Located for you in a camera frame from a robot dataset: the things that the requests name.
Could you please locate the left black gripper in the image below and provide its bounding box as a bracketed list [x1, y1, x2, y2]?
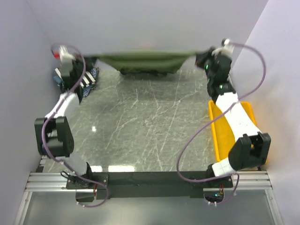
[70, 53, 99, 86]

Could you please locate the olive green tank top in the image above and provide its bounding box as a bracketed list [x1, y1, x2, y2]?
[84, 49, 210, 75]

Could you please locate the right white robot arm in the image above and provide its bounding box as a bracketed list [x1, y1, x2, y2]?
[195, 47, 271, 187]

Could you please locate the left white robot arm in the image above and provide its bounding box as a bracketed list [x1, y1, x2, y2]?
[34, 55, 94, 188]

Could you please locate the teal folded top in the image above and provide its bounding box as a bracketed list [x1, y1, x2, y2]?
[53, 75, 62, 86]

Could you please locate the black white striped folded top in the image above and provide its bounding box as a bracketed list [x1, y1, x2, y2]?
[55, 67, 98, 88]

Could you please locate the yellow plastic tray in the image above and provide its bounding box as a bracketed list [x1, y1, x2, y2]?
[208, 100, 257, 162]

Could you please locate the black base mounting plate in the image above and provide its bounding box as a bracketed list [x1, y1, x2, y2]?
[66, 172, 233, 200]

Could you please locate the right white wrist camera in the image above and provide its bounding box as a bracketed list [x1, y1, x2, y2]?
[211, 39, 234, 57]

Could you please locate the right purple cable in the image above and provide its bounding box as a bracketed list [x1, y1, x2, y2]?
[176, 40, 267, 206]

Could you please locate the aluminium frame rail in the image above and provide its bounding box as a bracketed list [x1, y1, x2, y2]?
[24, 171, 272, 192]

